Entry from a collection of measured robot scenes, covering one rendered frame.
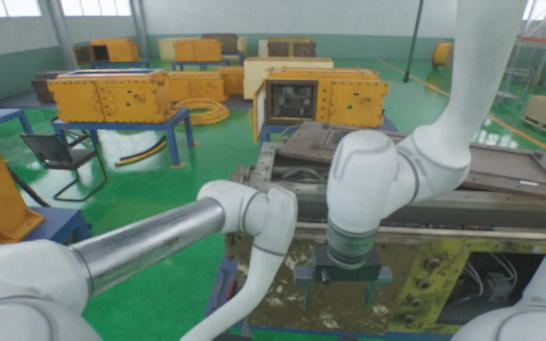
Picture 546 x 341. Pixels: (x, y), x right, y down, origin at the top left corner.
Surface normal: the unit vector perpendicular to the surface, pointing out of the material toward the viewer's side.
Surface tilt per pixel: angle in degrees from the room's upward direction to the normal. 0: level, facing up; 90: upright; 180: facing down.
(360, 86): 90
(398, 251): 90
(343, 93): 90
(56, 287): 71
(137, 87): 90
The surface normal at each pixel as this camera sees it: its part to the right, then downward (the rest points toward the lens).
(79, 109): -0.06, 0.49
